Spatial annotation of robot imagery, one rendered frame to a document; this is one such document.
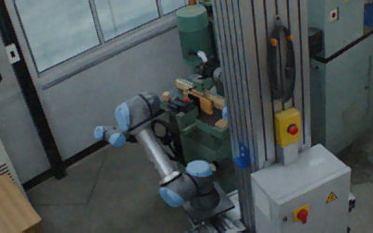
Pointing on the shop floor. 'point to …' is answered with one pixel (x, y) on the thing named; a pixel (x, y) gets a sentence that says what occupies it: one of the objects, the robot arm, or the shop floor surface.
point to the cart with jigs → (6, 209)
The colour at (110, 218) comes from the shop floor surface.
